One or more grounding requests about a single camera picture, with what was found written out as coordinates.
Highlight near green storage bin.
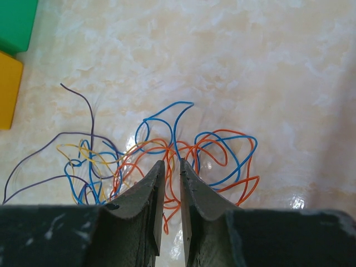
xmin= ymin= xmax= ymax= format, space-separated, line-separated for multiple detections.
xmin=0 ymin=0 xmax=38 ymax=56

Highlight orange wire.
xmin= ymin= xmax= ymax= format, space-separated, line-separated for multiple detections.
xmin=109 ymin=128 xmax=260 ymax=235

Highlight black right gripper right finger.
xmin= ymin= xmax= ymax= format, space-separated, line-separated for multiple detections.
xmin=180 ymin=160 xmax=355 ymax=266

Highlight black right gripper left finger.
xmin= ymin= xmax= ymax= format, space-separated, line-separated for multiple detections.
xmin=1 ymin=160 xmax=165 ymax=266

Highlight blue wire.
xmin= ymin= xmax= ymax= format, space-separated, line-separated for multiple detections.
xmin=63 ymin=101 xmax=258 ymax=205

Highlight yellow storage bin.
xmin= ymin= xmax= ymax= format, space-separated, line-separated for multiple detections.
xmin=0 ymin=52 xmax=23 ymax=130

